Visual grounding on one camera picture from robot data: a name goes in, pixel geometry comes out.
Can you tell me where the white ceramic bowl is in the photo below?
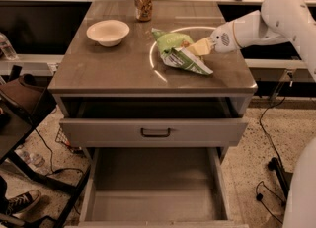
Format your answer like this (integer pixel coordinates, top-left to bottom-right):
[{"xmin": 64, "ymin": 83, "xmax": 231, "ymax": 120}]
[{"xmin": 86, "ymin": 20, "xmax": 129, "ymax": 47}]

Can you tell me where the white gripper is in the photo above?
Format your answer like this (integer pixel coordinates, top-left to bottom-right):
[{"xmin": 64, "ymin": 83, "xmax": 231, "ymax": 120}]
[{"xmin": 187, "ymin": 22, "xmax": 238, "ymax": 56}]

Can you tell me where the black drawer handle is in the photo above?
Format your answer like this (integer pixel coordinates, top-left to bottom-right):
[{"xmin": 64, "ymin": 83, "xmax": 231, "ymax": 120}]
[{"xmin": 140, "ymin": 128, "xmax": 171, "ymax": 138}]

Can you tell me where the black stand base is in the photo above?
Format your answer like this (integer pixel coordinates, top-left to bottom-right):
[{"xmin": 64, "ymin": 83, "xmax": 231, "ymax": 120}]
[{"xmin": 268, "ymin": 157, "xmax": 292, "ymax": 198}]

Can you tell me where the top grey drawer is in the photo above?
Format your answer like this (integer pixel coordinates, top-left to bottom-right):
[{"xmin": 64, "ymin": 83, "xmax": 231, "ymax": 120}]
[{"xmin": 60, "ymin": 98, "xmax": 247, "ymax": 147}]

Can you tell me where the black side table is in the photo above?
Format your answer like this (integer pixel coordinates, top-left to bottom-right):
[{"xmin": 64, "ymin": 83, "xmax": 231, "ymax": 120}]
[{"xmin": 0, "ymin": 89, "xmax": 90, "ymax": 228}]

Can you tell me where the black and white sneaker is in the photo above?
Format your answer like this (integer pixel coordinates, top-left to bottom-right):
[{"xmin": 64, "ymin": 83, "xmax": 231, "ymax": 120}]
[{"xmin": 5, "ymin": 190, "xmax": 41, "ymax": 215}]

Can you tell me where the grey drawer cabinet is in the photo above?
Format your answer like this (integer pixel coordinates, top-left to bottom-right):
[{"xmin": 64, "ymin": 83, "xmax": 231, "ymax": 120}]
[{"xmin": 47, "ymin": 0, "xmax": 259, "ymax": 228}]

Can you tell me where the clear plastic water bottle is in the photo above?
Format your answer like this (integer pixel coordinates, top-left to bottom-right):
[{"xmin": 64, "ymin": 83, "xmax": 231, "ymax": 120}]
[{"xmin": 0, "ymin": 33, "xmax": 18, "ymax": 60}]

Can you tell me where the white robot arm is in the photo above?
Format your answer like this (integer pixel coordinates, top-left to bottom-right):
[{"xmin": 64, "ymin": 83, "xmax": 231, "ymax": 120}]
[{"xmin": 188, "ymin": 0, "xmax": 316, "ymax": 228}]

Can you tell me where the brown soda can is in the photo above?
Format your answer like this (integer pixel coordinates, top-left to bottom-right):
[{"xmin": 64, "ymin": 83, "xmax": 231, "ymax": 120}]
[{"xmin": 134, "ymin": 0, "xmax": 152, "ymax": 22}]

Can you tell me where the black cable left floor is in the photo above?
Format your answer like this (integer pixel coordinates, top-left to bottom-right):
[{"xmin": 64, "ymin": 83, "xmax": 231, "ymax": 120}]
[{"xmin": 34, "ymin": 127, "xmax": 86, "ymax": 177}]

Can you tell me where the black floor cable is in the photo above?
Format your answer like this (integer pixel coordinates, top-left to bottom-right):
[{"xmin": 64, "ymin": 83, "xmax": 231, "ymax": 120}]
[{"xmin": 255, "ymin": 97, "xmax": 294, "ymax": 225}]

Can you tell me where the green jalapeno chip bag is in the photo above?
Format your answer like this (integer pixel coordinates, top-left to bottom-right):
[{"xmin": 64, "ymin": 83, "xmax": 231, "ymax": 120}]
[{"xmin": 151, "ymin": 29, "xmax": 213, "ymax": 76}]

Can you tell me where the plastic bottle on floor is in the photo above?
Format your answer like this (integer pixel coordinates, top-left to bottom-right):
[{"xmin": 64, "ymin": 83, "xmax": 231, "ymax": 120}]
[{"xmin": 16, "ymin": 149, "xmax": 49, "ymax": 175}]

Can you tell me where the open middle grey drawer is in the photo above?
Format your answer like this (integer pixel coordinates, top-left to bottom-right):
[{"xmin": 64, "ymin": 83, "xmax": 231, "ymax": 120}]
[{"xmin": 79, "ymin": 148, "xmax": 234, "ymax": 228}]

